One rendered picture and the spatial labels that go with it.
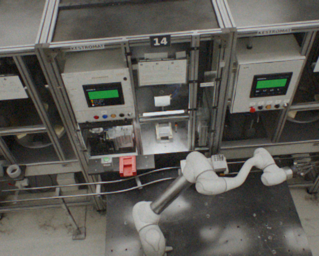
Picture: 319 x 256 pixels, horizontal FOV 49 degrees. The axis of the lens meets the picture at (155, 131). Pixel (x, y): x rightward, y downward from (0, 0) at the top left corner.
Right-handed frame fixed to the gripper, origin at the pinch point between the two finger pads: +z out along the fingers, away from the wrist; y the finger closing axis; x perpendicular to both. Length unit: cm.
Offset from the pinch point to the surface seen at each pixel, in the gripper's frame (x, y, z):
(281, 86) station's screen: 49, -40, -19
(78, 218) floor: -114, -68, -184
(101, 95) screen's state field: 51, -71, -133
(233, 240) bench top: -38, 22, -69
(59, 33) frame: 85, -98, -148
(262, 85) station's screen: 51, -43, -31
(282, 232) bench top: -37, 29, -32
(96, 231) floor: -112, -48, -170
